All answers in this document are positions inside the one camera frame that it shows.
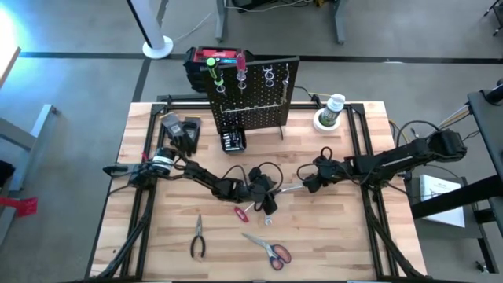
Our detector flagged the white booklet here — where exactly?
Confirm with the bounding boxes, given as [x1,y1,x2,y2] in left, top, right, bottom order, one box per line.
[418,174,467,229]

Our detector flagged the grey bench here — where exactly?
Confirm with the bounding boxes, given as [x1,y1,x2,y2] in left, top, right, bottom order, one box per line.
[0,104,60,193]

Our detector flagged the black parts bin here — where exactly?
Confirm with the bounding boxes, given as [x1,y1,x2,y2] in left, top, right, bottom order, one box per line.
[218,130,248,154]

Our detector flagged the black perforated pegboard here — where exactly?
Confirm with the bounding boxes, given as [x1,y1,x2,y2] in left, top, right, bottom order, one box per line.
[202,56,300,141]

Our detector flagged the white tape roll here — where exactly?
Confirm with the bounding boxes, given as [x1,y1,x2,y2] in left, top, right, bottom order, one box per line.
[313,108,341,134]

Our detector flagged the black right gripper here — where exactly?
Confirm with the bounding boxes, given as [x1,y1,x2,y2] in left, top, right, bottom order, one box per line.
[303,159,349,194]

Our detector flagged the small red-handled screwdriver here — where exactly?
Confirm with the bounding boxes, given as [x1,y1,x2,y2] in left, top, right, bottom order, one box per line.
[233,202,256,224]

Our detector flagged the red floor marker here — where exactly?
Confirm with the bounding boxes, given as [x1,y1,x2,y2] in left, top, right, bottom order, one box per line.
[0,195,39,218]

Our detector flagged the dust remover spray can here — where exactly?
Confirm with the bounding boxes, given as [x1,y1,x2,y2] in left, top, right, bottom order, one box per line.
[320,93,346,127]

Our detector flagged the silver ring tool holder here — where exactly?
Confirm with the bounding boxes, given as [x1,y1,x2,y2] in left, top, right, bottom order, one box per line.
[262,65,275,87]

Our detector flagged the white floor cable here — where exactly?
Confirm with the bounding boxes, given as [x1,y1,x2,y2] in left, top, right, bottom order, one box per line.
[172,11,215,42]

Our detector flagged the white pole with base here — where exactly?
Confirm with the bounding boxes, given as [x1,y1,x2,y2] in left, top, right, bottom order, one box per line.
[126,0,174,60]

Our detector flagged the black side table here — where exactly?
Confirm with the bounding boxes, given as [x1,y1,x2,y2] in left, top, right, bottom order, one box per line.
[410,78,503,241]

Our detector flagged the black aluminium table frame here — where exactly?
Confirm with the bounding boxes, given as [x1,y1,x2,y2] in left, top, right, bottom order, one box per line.
[88,94,428,282]

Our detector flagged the blue and red scissors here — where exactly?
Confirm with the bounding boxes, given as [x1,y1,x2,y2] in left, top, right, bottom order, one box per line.
[240,232,292,271]

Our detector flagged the pink-handled screwdriver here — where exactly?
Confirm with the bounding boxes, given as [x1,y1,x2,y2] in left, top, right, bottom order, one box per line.
[235,50,248,90]

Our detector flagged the silver pegboard rail holder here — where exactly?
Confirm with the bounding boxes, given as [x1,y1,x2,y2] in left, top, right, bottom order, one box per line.
[218,102,284,115]

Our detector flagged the red and black toolbox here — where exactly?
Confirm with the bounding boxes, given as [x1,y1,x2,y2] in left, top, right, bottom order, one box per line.
[183,46,256,94]

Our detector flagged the black-handled needle-nose pliers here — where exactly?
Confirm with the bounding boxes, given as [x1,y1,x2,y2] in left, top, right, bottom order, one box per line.
[189,214,207,259]

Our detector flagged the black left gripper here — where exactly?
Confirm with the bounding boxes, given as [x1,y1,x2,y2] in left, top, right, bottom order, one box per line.
[248,172,278,215]

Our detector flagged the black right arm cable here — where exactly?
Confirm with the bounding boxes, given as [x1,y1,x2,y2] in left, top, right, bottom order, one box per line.
[296,145,335,182]

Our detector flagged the grey desk frame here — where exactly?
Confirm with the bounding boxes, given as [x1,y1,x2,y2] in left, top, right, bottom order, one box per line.
[214,0,351,44]

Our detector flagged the green and black screwdriver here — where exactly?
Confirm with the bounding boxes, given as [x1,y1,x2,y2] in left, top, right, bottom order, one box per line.
[206,57,227,95]

